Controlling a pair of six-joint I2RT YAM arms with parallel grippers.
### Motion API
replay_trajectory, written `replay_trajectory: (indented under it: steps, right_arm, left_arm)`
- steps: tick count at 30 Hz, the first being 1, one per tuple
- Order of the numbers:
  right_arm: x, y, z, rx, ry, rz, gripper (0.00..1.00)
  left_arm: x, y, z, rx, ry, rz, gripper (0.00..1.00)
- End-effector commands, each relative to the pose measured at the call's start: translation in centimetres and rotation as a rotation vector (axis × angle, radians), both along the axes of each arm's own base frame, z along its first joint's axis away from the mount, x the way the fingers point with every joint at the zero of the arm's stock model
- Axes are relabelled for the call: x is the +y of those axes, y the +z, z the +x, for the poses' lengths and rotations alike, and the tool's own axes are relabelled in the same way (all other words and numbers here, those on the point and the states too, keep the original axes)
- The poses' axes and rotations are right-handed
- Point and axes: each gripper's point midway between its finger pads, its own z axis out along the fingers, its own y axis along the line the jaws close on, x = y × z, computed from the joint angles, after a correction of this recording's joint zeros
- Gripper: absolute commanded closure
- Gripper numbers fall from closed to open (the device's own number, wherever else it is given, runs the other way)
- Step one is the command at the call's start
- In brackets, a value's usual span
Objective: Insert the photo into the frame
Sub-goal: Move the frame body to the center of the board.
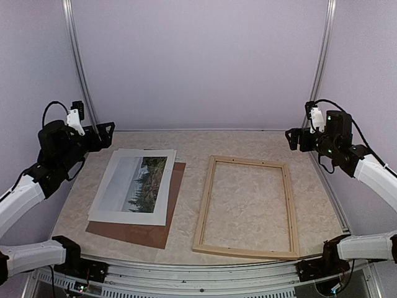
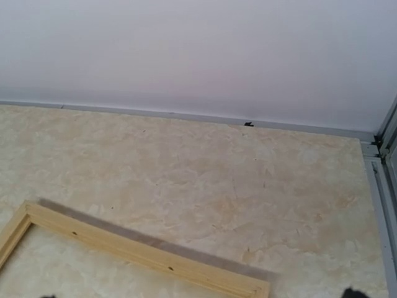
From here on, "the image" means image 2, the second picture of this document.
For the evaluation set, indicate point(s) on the light wooden picture frame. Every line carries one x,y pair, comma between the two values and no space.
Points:
204,275

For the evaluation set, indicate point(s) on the aluminium enclosure post right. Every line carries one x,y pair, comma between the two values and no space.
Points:
380,164

